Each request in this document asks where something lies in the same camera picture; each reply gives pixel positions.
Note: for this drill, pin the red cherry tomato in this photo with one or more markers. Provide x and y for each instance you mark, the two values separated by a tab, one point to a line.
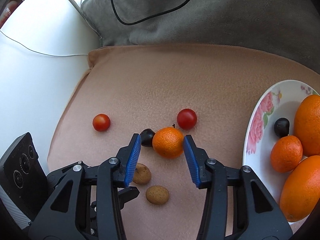
101	122
186	118

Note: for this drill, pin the white floral plate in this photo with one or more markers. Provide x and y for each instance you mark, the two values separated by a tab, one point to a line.
260	130

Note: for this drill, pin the dark plum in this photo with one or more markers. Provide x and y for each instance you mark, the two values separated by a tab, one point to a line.
147	136
281	127

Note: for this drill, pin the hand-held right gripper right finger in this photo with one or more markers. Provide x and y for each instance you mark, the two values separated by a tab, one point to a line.
191	162

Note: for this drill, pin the large speckled orange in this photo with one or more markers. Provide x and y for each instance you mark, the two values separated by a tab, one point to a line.
300	190

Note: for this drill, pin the small mandarin with stem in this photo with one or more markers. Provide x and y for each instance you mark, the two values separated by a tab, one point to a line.
167	142

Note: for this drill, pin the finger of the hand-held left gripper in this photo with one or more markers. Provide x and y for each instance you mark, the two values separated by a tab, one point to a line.
130	193

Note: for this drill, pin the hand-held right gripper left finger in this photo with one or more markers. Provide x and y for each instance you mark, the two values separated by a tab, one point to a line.
132	160

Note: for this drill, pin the small plain mandarin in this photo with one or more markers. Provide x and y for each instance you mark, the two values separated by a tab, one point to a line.
286	153

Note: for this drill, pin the large smooth orange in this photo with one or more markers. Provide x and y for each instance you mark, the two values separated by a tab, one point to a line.
308	125

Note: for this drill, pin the grey blanket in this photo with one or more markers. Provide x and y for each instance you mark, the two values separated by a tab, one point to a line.
225	17

